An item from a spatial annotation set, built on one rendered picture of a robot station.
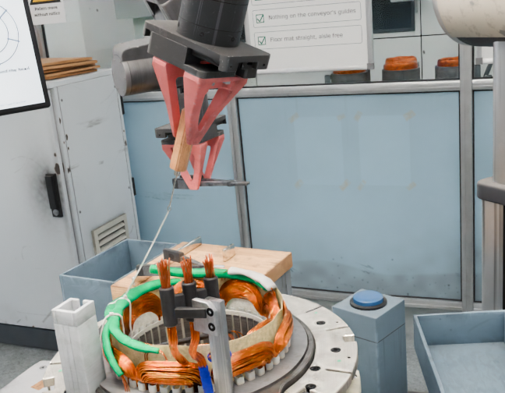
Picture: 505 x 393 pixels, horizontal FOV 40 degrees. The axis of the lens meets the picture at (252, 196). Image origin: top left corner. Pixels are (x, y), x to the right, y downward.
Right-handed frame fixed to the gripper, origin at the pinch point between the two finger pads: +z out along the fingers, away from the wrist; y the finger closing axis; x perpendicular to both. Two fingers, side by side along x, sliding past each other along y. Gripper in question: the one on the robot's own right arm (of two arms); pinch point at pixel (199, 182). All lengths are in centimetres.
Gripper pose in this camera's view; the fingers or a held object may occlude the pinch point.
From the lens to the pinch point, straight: 105.4
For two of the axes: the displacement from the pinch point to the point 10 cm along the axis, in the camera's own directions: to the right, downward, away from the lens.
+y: -4.5, 2.9, -8.4
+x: 8.9, 0.3, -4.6
